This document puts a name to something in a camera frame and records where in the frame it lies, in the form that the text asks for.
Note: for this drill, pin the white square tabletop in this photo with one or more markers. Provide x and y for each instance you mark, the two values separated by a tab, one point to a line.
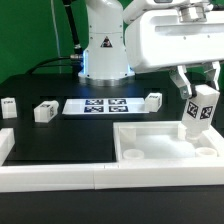
136	141

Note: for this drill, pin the white front barrier wall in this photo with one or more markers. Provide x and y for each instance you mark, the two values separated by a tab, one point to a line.
126	174

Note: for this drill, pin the white right barrier wall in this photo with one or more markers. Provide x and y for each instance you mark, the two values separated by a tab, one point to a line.
214	140

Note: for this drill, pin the white left barrier wall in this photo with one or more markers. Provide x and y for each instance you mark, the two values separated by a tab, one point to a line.
7	142

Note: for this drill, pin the white sheet with tags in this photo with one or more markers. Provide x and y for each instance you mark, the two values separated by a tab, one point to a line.
103	106

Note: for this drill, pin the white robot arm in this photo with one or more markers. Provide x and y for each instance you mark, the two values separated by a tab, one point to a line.
105	59

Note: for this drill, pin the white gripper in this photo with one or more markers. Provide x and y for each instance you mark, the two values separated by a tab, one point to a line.
159	40

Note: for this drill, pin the white barrier wall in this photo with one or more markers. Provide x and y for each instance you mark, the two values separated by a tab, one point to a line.
7	142
126	174
214	140

